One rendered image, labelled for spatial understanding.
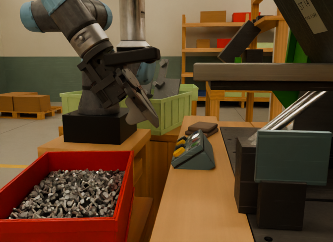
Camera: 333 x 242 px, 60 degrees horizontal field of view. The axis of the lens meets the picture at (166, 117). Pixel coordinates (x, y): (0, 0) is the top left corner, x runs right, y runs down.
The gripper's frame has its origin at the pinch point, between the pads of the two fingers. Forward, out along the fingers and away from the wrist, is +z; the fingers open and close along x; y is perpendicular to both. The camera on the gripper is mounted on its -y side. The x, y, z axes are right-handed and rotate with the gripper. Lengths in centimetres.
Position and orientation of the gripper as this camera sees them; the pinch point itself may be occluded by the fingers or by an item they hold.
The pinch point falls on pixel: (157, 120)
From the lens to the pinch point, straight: 64.0
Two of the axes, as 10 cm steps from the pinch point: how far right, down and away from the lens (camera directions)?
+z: 5.7, 8.2, 0.9
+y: -8.1, 5.5, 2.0
